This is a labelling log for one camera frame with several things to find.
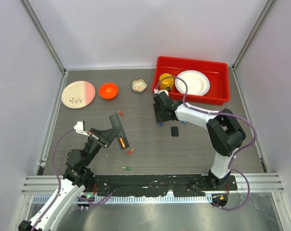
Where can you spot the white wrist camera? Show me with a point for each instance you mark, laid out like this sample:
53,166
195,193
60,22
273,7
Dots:
157,92
79,128

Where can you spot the white slotted cable duct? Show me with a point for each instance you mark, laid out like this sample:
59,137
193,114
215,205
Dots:
169,199

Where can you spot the black battery cover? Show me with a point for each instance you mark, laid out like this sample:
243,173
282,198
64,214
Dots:
174,131

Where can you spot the pink and cream plate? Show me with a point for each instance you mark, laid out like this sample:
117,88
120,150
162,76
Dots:
78,94

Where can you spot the orange bowl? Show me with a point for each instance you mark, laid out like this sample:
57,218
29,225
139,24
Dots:
108,91

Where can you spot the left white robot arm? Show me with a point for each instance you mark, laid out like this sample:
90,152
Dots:
76,179

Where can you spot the black remote control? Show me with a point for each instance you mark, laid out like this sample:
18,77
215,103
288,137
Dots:
116,123

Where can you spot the white paper plate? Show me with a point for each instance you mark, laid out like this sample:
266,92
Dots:
198,84

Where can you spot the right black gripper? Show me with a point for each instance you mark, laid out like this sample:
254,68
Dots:
159,118

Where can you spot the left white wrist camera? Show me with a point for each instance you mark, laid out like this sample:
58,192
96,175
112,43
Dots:
79,128

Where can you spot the red plastic bin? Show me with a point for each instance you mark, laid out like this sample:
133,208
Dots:
216,72

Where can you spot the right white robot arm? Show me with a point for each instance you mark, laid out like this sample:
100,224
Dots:
225,132

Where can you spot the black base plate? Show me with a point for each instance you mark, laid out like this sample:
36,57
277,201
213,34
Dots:
182,185

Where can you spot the yellow mug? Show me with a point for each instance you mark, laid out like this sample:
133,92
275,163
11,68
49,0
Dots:
166,82

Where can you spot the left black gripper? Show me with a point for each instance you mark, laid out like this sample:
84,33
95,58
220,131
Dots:
105,136

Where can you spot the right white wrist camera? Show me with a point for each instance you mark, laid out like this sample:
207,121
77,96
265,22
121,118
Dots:
157,92

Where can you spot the small floral bowl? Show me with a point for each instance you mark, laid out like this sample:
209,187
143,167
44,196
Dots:
139,85

